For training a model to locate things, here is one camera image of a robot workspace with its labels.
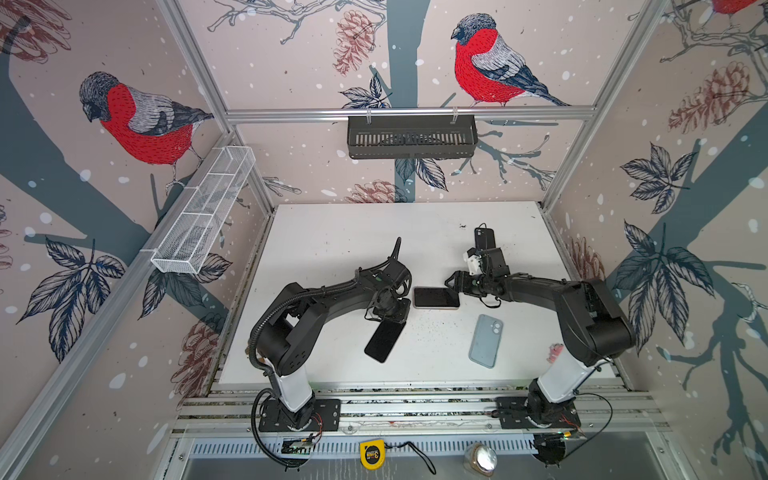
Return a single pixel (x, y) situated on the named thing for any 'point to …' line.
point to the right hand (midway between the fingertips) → (452, 288)
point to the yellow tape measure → (372, 453)
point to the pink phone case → (439, 298)
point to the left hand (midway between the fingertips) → (405, 318)
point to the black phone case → (484, 237)
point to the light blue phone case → (486, 340)
